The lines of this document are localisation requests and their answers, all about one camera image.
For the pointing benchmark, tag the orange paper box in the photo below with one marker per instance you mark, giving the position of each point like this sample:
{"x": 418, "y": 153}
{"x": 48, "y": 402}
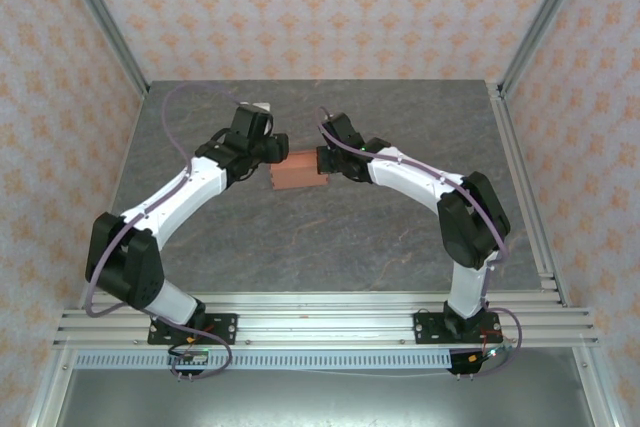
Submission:
{"x": 295, "y": 172}

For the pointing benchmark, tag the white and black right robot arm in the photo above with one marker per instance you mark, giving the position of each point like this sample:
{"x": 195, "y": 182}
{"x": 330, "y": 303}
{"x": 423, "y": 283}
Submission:
{"x": 415, "y": 177}

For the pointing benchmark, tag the wide aluminium table side rail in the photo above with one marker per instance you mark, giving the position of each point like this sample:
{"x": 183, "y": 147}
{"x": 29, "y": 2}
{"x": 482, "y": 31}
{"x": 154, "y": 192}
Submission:
{"x": 514, "y": 147}

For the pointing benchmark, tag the aluminium mounting rail beam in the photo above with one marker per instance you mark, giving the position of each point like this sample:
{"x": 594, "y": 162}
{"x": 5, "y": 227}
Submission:
{"x": 325, "y": 329}

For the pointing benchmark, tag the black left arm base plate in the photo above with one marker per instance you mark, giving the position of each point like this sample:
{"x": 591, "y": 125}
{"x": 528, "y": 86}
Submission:
{"x": 222, "y": 328}

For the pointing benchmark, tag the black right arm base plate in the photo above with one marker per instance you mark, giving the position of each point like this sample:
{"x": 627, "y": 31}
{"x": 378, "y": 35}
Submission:
{"x": 427, "y": 327}

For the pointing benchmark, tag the aluminium frame post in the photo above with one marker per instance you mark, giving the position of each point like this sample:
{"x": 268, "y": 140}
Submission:
{"x": 100, "y": 22}
{"x": 545, "y": 22}

